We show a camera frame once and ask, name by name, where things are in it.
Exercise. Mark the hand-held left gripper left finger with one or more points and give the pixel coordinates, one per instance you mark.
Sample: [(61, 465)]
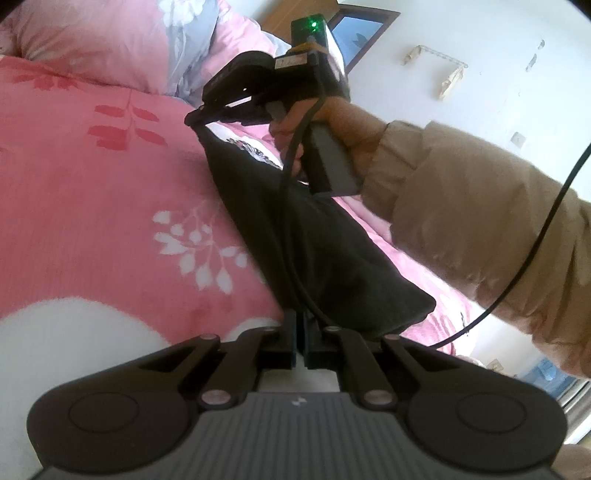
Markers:
[(288, 341)]

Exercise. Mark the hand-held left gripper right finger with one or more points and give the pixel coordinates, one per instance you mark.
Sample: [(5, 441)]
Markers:
[(310, 344)]

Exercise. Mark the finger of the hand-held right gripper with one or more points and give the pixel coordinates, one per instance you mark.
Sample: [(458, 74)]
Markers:
[(244, 115), (207, 113)]

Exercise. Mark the black t-shirt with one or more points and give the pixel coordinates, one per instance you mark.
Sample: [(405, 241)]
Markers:
[(323, 258)]

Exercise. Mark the person's right hand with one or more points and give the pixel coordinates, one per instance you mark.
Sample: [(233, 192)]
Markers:
[(355, 129)]

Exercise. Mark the yellow rubber band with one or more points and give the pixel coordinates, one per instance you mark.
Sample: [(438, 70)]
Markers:
[(307, 46)]

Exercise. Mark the wooden door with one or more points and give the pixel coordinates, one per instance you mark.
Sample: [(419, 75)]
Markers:
[(295, 9)]

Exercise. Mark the pink grey floral quilt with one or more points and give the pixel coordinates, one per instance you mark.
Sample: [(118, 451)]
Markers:
[(92, 41)]

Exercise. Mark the wall hook rack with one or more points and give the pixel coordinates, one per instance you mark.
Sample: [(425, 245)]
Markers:
[(438, 53)]

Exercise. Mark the wall light switch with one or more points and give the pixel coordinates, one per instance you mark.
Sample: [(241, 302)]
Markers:
[(519, 140)]

